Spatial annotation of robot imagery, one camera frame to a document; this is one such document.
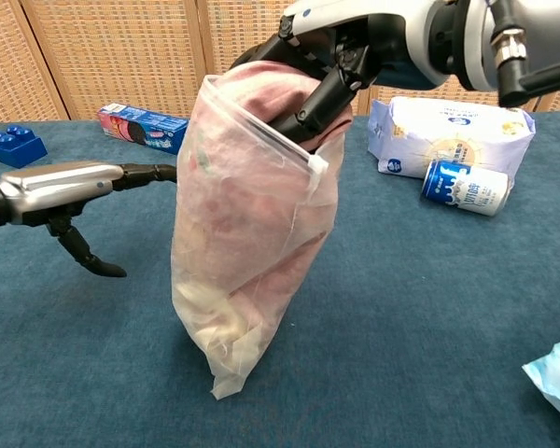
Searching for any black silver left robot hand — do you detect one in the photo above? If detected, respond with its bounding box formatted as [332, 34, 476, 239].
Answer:
[0, 161, 178, 279]

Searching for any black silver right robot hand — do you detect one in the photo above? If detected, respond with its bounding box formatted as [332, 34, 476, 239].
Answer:
[228, 0, 450, 155]

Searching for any translucent white zip bag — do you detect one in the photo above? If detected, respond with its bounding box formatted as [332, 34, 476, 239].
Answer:
[170, 73, 346, 401]

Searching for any blue toy building block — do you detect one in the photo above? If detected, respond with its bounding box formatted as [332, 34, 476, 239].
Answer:
[0, 124, 49, 170]

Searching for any blue cookie box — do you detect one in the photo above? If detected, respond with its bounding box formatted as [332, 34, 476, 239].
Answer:
[96, 103, 190, 156]

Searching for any white pale purple food package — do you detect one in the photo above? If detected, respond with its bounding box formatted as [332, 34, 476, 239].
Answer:
[367, 96, 537, 181]

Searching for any woven bamboo folding screen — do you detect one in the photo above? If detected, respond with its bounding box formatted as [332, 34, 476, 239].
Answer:
[0, 0, 560, 125]

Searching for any blue white drink can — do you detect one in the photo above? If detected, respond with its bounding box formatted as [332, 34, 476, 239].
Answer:
[419, 160, 514, 217]

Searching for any teal table mat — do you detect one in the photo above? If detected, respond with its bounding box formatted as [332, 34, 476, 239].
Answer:
[0, 110, 560, 448]

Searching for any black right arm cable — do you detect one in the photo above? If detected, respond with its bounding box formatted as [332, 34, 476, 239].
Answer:
[489, 0, 560, 108]

